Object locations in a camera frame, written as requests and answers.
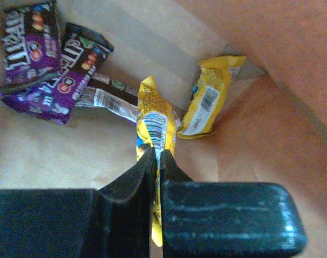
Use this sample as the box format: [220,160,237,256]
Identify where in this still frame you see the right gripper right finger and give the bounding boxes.
[160,150,307,257]

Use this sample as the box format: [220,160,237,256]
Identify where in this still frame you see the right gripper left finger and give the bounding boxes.
[0,148,156,257]

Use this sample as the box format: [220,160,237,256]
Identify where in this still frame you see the red paper bag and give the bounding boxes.
[0,1,327,257]

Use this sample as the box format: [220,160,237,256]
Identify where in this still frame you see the purple candy packet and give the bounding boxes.
[1,23,114,125]
[75,73,139,124]
[2,1,61,84]

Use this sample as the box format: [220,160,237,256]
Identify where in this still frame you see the yellow snack packet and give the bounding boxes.
[136,75,180,247]
[177,55,246,139]

